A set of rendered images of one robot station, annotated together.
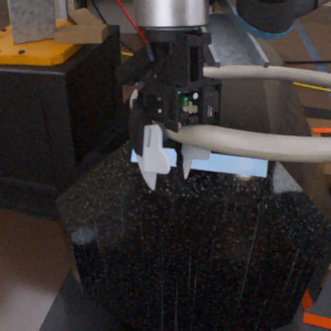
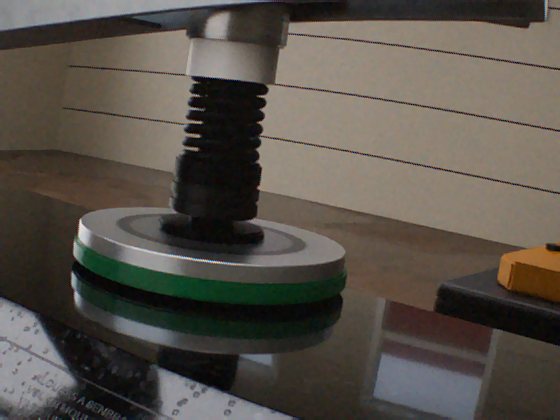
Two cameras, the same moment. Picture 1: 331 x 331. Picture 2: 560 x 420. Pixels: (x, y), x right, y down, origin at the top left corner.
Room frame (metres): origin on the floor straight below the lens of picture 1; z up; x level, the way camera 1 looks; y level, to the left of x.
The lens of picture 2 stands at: (1.57, -0.70, 0.95)
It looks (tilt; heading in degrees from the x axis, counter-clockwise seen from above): 9 degrees down; 114
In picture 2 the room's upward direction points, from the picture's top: 8 degrees clockwise
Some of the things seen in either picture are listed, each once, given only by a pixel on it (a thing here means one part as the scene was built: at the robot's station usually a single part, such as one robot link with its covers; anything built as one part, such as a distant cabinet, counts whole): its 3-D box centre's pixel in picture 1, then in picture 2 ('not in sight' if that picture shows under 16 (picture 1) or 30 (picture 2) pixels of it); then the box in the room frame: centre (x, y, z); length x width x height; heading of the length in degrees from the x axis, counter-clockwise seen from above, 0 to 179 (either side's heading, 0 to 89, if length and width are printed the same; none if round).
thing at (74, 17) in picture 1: (83, 18); not in sight; (1.82, 0.37, 0.80); 0.20 x 0.10 x 0.05; 32
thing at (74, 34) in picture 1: (80, 34); not in sight; (1.59, 0.34, 0.81); 0.20 x 0.10 x 0.05; 84
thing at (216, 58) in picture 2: not in sight; (233, 58); (1.26, -0.12, 0.97); 0.07 x 0.07 x 0.04
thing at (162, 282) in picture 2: not in sight; (208, 245); (1.26, -0.12, 0.83); 0.22 x 0.22 x 0.04
